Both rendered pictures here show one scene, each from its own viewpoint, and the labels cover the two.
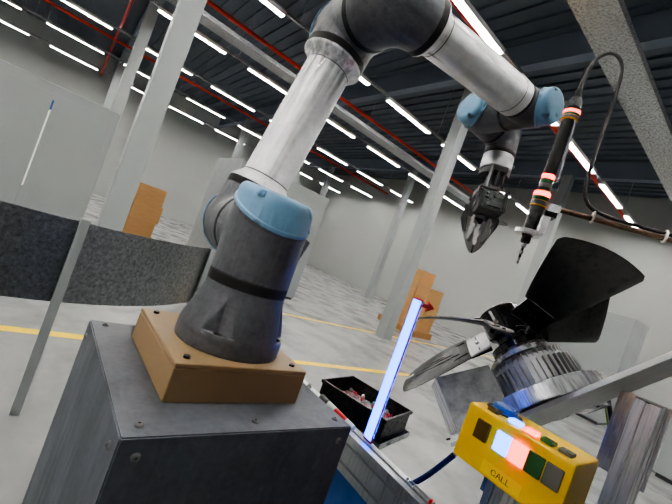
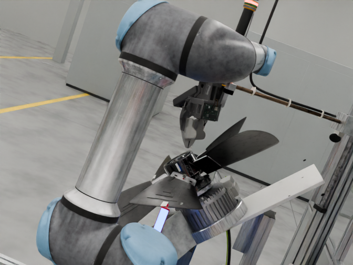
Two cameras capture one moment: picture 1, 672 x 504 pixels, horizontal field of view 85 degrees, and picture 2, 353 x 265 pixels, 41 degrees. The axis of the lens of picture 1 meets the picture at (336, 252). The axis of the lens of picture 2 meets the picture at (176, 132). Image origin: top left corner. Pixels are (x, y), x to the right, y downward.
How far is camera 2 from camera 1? 0.83 m
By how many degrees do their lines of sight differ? 48
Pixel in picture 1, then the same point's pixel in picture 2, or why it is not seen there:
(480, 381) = (177, 225)
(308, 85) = (142, 115)
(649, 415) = (269, 224)
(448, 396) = not seen: hidden behind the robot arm
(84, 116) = not seen: outside the picture
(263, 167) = (110, 197)
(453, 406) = not seen: hidden behind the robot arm
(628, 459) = (255, 248)
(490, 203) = (209, 116)
